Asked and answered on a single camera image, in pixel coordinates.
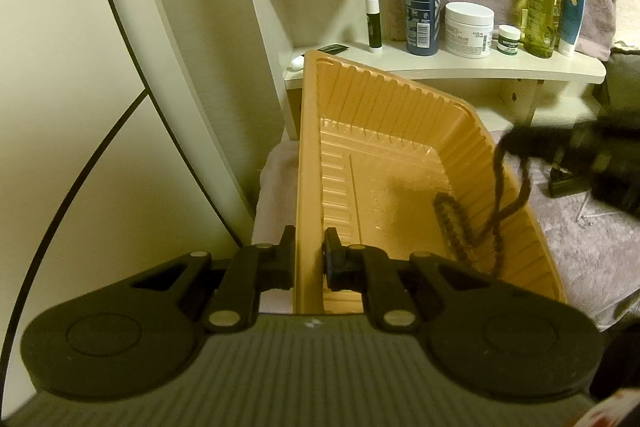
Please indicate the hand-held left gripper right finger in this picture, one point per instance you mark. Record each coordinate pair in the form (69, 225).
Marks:
(332, 263)

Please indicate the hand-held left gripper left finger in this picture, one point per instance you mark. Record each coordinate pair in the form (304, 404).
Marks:
(287, 257)

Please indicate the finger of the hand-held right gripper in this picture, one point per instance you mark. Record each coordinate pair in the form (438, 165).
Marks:
(530, 141)

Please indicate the orange plastic tray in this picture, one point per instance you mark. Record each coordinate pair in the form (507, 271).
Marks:
(390, 207)

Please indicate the grey cushion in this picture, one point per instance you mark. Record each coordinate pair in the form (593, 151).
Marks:
(622, 77)

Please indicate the small green label jar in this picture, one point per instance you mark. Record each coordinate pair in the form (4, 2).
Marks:
(509, 41)

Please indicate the cream wooden shelf unit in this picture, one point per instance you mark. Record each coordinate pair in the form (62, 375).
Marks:
(450, 67)

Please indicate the white cream jar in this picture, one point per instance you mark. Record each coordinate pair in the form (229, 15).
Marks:
(469, 29)

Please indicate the blue and white tube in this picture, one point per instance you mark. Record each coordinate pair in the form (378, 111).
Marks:
(572, 12)

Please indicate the small white oval case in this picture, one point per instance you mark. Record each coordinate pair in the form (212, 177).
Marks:
(296, 63)

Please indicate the white lip balm stick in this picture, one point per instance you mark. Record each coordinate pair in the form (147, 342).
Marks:
(373, 24)

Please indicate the small black card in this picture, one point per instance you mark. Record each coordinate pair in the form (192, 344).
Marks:
(332, 49)

